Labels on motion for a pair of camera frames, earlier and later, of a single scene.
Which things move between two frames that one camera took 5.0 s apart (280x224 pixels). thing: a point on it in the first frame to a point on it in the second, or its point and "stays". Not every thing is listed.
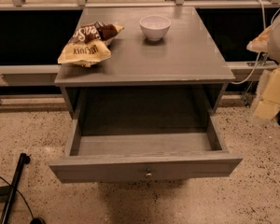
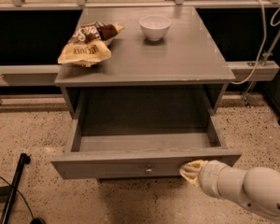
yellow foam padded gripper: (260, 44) to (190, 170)
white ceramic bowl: (155, 27) stays
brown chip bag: (96, 31) stays
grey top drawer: (131, 157) stays
